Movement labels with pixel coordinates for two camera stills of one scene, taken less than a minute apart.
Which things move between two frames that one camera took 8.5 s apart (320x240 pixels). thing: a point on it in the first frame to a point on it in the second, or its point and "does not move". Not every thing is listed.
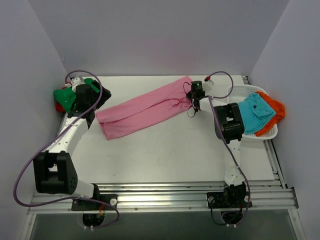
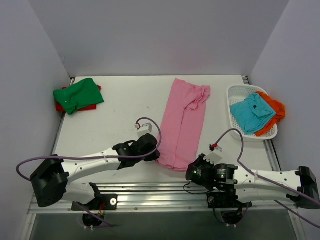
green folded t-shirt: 66,98 does not move
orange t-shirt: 279,108 does not move
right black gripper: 191,97 to 194,171
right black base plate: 229,200 does not move
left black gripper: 104,92 to 152,154
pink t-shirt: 118,120 to 183,126
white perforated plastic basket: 240,92 does not move
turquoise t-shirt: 256,113 does not move
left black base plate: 79,205 does not move
